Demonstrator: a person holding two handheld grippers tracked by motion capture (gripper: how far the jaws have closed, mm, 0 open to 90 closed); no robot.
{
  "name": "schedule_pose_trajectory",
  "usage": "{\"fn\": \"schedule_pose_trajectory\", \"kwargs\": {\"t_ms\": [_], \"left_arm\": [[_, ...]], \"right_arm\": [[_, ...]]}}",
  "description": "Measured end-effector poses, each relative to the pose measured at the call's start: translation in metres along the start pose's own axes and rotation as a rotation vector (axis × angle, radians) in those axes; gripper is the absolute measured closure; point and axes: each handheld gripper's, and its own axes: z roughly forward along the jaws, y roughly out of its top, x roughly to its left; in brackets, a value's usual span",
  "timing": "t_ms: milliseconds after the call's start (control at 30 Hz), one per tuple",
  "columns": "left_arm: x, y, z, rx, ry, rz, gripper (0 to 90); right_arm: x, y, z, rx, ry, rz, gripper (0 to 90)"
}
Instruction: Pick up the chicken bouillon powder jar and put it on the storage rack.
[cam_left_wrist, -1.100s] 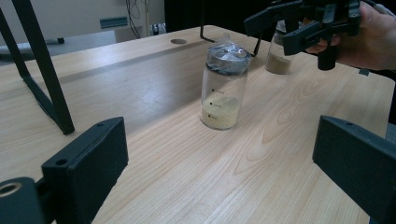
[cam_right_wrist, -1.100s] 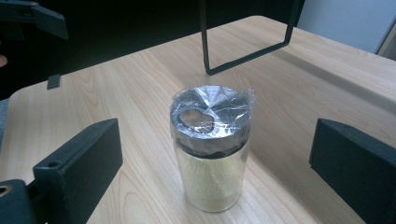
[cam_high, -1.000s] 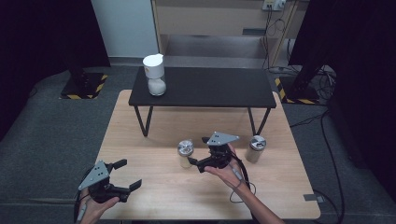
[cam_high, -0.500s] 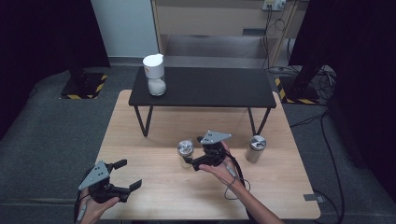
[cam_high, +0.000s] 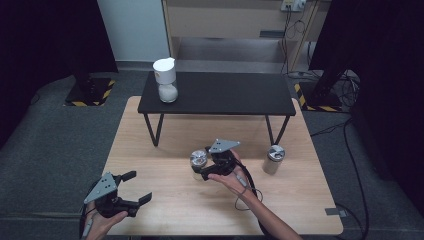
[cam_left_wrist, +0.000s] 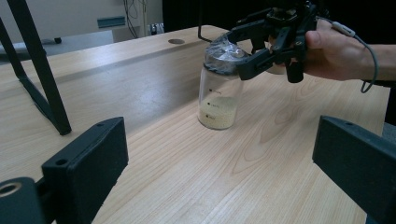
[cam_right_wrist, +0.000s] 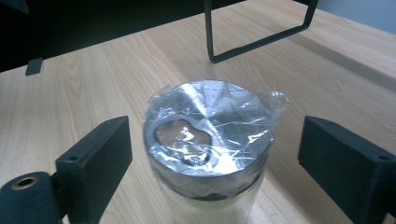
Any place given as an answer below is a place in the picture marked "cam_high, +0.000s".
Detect wooden cabinet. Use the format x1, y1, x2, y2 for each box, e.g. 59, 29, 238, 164
161, 0, 331, 73

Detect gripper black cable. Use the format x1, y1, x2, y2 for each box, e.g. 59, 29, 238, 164
234, 158, 278, 240
78, 196, 98, 240

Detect person's right hand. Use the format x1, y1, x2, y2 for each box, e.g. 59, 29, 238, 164
207, 149, 249, 198

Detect white-lidded glass jar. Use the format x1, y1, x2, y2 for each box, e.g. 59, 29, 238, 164
152, 57, 179, 104

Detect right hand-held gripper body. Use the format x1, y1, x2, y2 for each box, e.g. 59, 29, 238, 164
208, 138, 241, 177

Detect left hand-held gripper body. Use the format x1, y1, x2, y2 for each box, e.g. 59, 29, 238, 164
83, 172, 140, 220

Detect black hanging power cable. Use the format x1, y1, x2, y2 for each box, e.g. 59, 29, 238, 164
280, 5, 309, 75

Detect black metal-legged shelf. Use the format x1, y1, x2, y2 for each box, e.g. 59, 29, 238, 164
137, 70, 297, 148

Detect grey tape piece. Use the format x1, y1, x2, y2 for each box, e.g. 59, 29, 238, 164
324, 207, 348, 218

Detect tangled black cables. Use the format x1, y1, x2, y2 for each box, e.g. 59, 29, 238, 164
333, 69, 362, 108

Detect silver-lidded jar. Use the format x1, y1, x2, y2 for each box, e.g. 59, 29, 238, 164
261, 144, 286, 176
189, 149, 209, 182

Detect white panel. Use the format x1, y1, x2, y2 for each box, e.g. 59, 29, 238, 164
97, 0, 171, 63

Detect person's left hand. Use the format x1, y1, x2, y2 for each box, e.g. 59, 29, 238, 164
83, 203, 129, 240

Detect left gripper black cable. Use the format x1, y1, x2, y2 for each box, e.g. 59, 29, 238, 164
78, 196, 98, 240

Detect long black floor cable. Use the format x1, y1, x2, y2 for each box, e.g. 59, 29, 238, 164
309, 118, 371, 240

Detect white power strip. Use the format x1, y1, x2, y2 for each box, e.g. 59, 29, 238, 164
280, 0, 307, 13

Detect dark curtain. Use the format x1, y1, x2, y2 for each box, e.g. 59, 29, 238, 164
0, 0, 120, 149
308, 0, 424, 216

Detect wrist cord with grey toggle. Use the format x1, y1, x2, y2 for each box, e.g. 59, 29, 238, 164
81, 211, 99, 239
233, 170, 264, 212

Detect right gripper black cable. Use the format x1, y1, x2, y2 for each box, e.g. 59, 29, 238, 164
234, 158, 278, 240

